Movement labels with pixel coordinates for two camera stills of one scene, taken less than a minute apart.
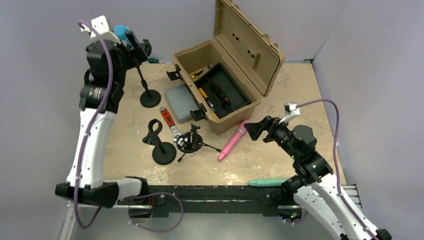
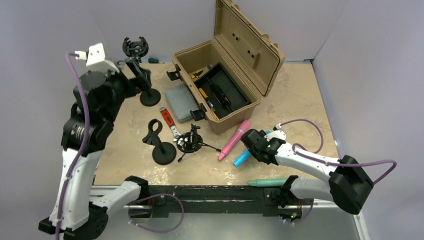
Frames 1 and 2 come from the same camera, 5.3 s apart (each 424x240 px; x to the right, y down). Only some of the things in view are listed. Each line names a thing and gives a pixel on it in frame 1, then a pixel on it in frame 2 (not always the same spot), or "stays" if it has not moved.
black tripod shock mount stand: x=191 y=142 stays
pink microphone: x=233 y=140 stays
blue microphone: x=120 y=31 → x=245 y=155
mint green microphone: x=267 y=182 stays
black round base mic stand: x=163 y=153 stays
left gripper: x=135 y=56 → x=134 y=88
